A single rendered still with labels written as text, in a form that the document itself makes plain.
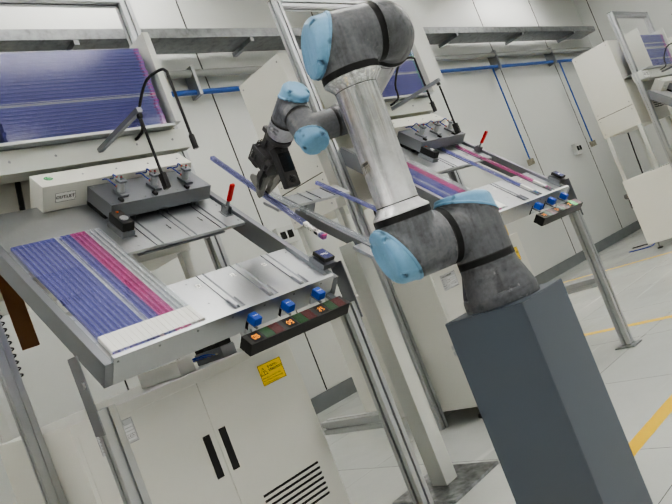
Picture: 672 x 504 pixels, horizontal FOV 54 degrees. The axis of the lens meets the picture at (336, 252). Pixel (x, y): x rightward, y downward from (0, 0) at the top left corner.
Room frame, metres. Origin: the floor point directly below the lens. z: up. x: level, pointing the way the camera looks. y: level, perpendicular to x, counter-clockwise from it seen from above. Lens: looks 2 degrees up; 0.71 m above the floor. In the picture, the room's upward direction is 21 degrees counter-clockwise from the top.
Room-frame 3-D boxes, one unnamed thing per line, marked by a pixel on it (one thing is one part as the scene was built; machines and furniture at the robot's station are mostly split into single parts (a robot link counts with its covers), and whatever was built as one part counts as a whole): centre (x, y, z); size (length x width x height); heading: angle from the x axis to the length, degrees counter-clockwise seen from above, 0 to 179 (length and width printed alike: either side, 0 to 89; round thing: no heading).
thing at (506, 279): (1.34, -0.28, 0.60); 0.15 x 0.15 x 0.10
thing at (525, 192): (2.95, -0.47, 0.65); 1.01 x 0.73 x 1.29; 44
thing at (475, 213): (1.34, -0.27, 0.72); 0.13 x 0.12 x 0.14; 107
